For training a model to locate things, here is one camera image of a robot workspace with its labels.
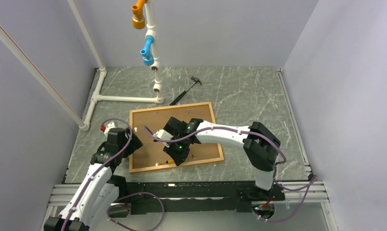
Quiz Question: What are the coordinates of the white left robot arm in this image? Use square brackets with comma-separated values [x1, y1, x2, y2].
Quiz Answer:
[43, 127, 143, 231]

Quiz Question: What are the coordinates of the orange picture frame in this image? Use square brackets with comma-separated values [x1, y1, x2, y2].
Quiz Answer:
[129, 102, 224, 174]

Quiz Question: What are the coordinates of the black claw hammer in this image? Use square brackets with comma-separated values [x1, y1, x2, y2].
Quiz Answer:
[169, 76, 202, 106]

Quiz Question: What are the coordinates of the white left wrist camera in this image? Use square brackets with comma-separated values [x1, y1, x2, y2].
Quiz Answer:
[100, 121, 117, 137]

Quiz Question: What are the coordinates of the aluminium table edge rail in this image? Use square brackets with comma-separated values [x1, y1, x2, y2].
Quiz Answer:
[275, 68, 314, 180]

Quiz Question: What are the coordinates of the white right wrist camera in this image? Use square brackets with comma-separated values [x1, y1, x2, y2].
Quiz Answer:
[154, 129, 173, 147]

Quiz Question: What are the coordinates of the blue pipe nozzle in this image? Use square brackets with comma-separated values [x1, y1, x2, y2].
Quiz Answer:
[140, 36, 154, 66]

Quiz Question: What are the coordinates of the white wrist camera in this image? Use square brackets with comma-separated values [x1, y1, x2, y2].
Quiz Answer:
[154, 129, 173, 147]
[100, 121, 117, 137]

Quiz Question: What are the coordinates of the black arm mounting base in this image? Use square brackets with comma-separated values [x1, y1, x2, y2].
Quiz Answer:
[114, 181, 285, 215]

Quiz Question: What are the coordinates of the white pvc pipe stand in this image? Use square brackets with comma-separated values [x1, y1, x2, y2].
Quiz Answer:
[68, 0, 164, 126]

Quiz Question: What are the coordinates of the white diagonal pole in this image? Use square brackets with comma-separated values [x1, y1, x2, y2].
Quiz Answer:
[0, 25, 89, 131]

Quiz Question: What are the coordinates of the yellow handled screwdriver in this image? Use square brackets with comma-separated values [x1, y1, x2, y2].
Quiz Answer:
[157, 159, 175, 166]

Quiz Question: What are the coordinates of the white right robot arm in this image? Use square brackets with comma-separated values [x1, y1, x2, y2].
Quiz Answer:
[154, 117, 281, 200]

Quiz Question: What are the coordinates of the orange pipe nozzle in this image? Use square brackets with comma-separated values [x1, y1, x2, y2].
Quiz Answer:
[131, 0, 147, 29]

